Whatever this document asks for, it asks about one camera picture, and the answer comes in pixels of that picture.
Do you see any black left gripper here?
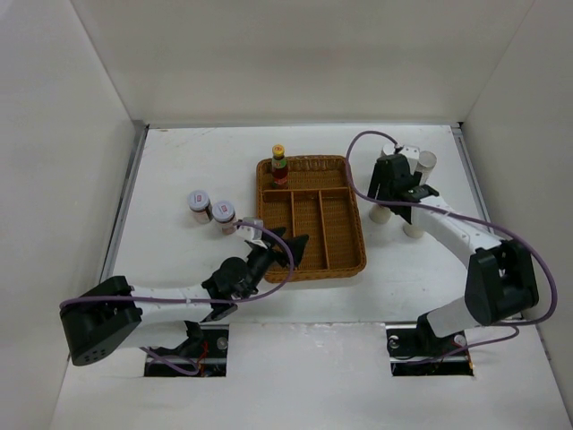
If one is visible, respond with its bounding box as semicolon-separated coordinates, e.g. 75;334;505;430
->
239;228;307;300

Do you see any white shaker silver lid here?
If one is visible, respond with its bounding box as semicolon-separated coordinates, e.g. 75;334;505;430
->
369;142;395;225

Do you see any white bottle black grinder cap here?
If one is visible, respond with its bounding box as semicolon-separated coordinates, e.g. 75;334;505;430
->
402;222;425;239

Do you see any white canister grey lid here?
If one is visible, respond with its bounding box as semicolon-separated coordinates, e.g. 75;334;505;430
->
415;150;437;185

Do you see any sauce jar grey lid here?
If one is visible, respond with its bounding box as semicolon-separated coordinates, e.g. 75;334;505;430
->
212;200;236;235
187;190;213;224

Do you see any red sauce bottle yellow cap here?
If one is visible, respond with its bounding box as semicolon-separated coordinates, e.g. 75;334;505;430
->
271;144;288;189

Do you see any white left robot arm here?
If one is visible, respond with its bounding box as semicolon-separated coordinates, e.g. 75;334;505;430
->
59;219;310;366

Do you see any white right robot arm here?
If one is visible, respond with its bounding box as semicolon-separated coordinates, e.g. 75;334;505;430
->
368;154;539;356

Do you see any brown wicker tray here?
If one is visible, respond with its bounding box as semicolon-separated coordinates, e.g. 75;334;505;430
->
256;155;366;282

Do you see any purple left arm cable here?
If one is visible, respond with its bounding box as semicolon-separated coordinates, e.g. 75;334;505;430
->
59;218;296;375

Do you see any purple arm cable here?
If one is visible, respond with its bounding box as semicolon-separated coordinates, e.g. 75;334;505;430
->
346;130;558;364
59;218;296;375

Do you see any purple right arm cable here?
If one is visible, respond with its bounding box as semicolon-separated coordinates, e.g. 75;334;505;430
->
346;130;558;364

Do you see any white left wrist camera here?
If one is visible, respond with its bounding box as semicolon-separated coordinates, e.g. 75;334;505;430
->
236;217;266;247

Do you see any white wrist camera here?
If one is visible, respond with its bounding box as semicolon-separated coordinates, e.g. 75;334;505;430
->
236;217;266;247
394;145;420;170

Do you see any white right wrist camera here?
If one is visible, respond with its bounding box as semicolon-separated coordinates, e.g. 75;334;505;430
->
394;145;420;170

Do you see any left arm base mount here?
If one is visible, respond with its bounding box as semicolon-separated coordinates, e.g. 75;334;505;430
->
143;322;229;378

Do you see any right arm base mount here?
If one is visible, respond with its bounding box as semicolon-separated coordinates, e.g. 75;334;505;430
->
385;322;474;377

